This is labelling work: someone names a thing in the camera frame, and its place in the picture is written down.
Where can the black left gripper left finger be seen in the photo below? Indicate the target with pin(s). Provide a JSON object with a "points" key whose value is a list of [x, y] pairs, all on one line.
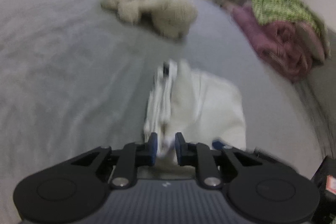
{"points": [[126, 162]]}

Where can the black red box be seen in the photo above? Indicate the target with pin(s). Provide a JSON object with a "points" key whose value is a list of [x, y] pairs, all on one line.
{"points": [[324, 179]]}

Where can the white plush toy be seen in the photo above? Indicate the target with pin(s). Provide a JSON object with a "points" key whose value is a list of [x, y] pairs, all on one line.
{"points": [[170, 18]]}

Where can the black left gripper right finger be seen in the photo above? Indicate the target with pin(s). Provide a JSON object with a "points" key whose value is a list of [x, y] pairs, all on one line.
{"points": [[201, 158]]}

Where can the green patterned blanket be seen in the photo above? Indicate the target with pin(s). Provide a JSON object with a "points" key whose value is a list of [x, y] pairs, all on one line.
{"points": [[268, 11]]}

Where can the white cloth garment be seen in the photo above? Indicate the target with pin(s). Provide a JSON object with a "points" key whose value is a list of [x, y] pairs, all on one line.
{"points": [[200, 105]]}

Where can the pink grey pillow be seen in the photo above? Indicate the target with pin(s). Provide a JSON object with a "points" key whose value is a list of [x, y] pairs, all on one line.
{"points": [[311, 40]]}

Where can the grey bed sheet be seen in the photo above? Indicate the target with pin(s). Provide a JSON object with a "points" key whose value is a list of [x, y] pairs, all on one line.
{"points": [[73, 77]]}

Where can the pink rolled quilt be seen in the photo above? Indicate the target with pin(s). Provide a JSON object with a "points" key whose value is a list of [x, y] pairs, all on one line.
{"points": [[277, 44]]}

